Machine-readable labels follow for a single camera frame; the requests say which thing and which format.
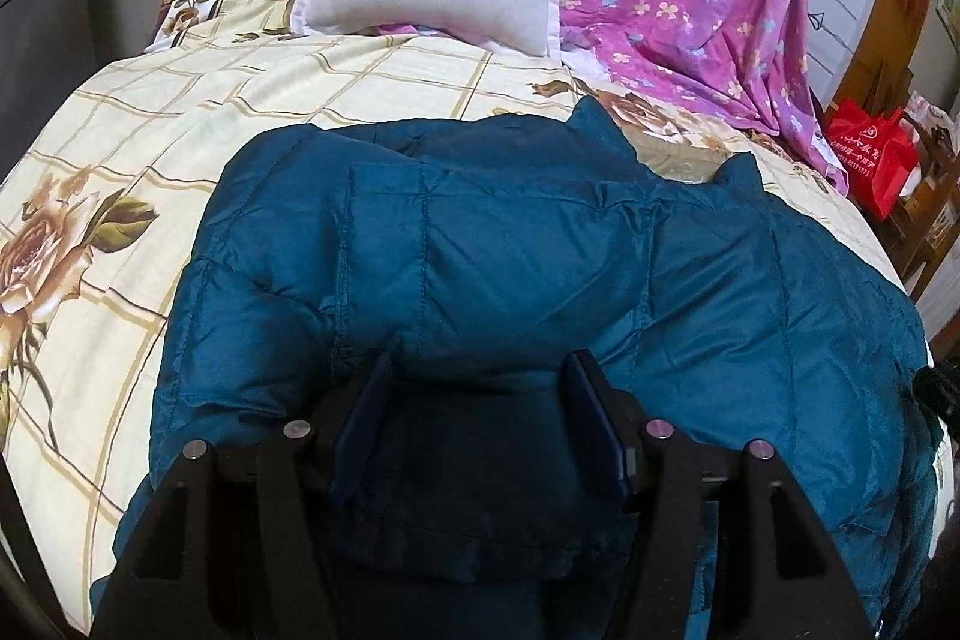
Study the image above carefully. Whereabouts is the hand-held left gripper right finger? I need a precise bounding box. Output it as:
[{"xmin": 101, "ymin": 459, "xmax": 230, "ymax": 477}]
[{"xmin": 564, "ymin": 350, "xmax": 875, "ymax": 640}]

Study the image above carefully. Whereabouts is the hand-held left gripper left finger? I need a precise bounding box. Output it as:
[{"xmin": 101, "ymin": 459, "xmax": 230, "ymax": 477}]
[{"xmin": 90, "ymin": 351, "xmax": 396, "ymax": 640}]

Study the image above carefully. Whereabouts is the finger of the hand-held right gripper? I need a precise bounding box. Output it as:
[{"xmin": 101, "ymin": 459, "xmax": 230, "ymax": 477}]
[{"xmin": 913, "ymin": 364, "xmax": 960, "ymax": 440}]

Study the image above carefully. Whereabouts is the blue puffer jacket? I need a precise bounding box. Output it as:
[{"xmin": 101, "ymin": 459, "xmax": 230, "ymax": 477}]
[{"xmin": 90, "ymin": 98, "xmax": 944, "ymax": 640}]

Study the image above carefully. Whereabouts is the wooden chair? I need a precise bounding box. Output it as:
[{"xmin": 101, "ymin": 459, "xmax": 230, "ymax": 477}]
[{"xmin": 892, "ymin": 85, "xmax": 960, "ymax": 304}]

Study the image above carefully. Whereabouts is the red shopping bag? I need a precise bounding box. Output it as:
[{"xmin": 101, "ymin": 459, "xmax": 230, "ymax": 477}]
[{"xmin": 825, "ymin": 98, "xmax": 920, "ymax": 218}]

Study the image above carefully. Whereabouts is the cream floral bed sheet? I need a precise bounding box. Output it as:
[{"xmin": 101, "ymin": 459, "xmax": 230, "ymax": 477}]
[{"xmin": 0, "ymin": 0, "xmax": 912, "ymax": 536}]

